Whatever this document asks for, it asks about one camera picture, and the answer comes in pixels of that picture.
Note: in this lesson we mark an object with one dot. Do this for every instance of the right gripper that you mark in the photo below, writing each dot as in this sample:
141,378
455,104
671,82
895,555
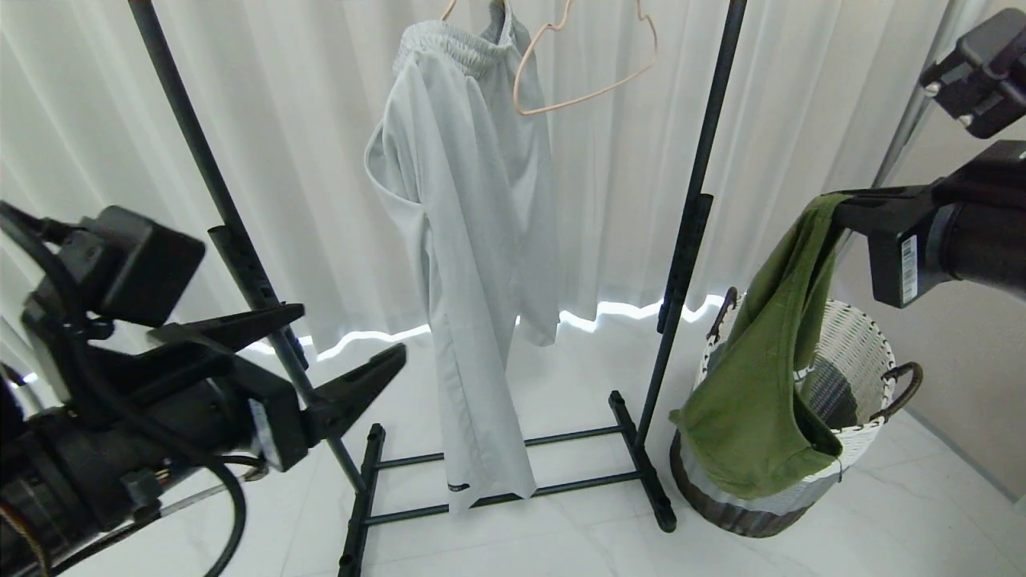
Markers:
978,248

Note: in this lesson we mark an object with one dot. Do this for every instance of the black clothes rack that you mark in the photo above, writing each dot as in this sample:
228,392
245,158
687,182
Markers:
688,256

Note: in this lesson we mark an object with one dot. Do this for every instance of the pink clothes hanger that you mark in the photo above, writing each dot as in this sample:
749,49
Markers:
561,100
447,10

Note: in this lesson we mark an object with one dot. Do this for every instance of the white laundry basket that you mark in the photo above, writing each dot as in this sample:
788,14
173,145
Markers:
858,344

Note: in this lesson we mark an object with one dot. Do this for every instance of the green garment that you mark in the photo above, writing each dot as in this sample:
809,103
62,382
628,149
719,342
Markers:
753,401

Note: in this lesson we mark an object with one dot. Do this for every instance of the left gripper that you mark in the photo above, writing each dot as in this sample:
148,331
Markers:
184,417

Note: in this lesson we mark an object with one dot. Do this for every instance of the pale grey shorts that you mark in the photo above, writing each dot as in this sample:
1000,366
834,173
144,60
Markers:
473,240

